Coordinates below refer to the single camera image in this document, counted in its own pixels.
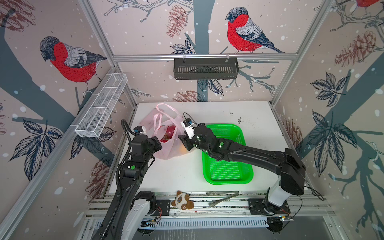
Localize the pink plastic bag with fruit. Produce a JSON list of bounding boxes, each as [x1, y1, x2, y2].
[[139, 103, 189, 160]]

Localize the green plastic basket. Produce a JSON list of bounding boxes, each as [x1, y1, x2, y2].
[[202, 124, 254, 185]]

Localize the orange fruit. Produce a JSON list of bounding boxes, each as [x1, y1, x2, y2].
[[180, 146, 189, 153]]

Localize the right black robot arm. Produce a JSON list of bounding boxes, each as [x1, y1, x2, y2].
[[179, 120, 306, 207]]

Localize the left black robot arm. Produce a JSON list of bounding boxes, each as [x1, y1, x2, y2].
[[93, 135, 162, 240]]

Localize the panda plush toy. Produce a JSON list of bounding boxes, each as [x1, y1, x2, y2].
[[171, 191, 194, 211]]

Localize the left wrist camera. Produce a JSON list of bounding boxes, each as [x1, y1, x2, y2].
[[133, 126, 146, 135]]

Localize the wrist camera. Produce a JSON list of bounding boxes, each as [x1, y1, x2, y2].
[[181, 118, 195, 140], [133, 126, 146, 135]]

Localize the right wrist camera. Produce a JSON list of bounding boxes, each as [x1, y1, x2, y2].
[[181, 118, 195, 140]]

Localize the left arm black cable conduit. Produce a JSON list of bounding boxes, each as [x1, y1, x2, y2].
[[98, 119, 142, 240]]

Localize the white wire mesh shelf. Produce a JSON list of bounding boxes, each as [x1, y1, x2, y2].
[[75, 73, 128, 138]]

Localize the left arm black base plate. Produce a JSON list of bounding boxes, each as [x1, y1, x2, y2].
[[149, 200, 171, 217]]

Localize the metal tongs on rail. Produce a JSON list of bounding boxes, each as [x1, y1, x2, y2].
[[206, 191, 240, 207]]

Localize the black hanging wall basket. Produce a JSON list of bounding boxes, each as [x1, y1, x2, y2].
[[174, 58, 239, 80]]

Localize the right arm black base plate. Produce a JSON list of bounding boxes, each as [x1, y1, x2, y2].
[[248, 199, 291, 217]]

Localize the aluminium horizontal frame bar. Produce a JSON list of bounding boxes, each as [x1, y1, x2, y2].
[[113, 53, 298, 63]]

